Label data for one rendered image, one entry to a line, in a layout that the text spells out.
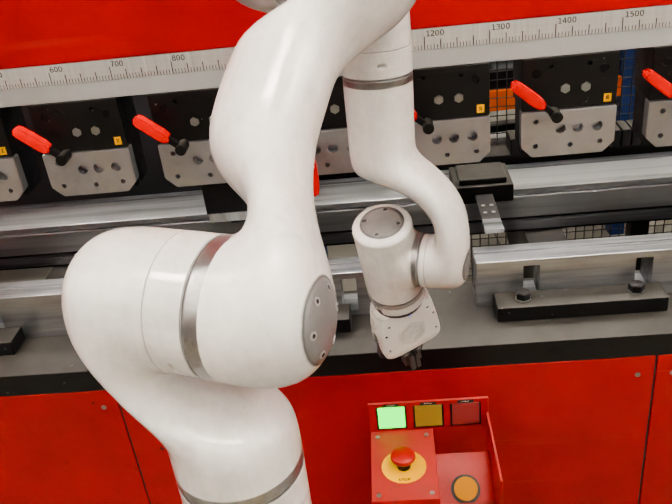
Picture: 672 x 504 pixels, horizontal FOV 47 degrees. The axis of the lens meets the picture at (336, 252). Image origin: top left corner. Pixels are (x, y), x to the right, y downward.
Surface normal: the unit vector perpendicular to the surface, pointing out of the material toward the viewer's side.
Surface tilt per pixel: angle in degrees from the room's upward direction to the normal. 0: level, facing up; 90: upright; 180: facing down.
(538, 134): 90
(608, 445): 90
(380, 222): 18
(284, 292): 50
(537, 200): 90
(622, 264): 90
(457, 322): 0
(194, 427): 37
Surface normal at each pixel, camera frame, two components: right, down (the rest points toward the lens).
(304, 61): 0.54, -0.22
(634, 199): -0.03, 0.50
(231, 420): 0.16, -0.56
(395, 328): 0.35, 0.59
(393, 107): 0.38, 0.40
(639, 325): -0.11, -0.87
